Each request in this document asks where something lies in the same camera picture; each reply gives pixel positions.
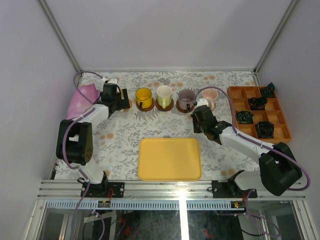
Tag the yellow glass mug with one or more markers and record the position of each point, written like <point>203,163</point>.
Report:
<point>143,97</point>

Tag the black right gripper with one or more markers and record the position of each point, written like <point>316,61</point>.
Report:
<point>196,129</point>

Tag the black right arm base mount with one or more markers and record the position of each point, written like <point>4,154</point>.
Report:
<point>227,190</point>

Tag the purple mug black handle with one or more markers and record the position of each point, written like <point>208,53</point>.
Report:
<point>186,99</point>

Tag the floral patterned tablecloth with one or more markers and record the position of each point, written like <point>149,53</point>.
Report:
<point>116,140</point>

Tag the yellow plastic tray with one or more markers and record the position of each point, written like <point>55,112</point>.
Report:
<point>169,160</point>

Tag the brown wooden coaster left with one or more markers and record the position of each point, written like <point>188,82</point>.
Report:
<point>140,108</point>

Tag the pink ceramic mug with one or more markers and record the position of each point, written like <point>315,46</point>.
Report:
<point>211,95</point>

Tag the rolled tie with orange pattern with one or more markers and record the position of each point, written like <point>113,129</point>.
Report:
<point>257,103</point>

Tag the aluminium front frame rail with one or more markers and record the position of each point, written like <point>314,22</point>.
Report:
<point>133,190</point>

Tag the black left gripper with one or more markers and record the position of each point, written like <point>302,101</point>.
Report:
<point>124,98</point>

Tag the rolled dark speckled tie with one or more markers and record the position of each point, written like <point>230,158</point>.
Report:
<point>265,130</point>

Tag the pink folded cloth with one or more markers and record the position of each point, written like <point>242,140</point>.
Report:
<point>78,104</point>

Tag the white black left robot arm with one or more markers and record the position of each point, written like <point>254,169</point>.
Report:
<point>75,135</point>

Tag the brown wooden coaster middle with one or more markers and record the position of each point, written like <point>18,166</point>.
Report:
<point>168,108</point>

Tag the rolled tie with yellow pattern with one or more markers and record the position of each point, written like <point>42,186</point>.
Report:
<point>244,117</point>

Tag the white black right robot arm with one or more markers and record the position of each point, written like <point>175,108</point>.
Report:
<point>277,167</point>

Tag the rolled dark green tie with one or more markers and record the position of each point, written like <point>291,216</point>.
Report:
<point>268,91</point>

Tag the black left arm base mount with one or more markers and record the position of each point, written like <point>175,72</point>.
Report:
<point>105,189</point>

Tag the orange wooden divided organizer box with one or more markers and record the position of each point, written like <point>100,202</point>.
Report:
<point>271,113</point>

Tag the white mug green handle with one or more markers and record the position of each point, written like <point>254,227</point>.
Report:
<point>164,96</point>

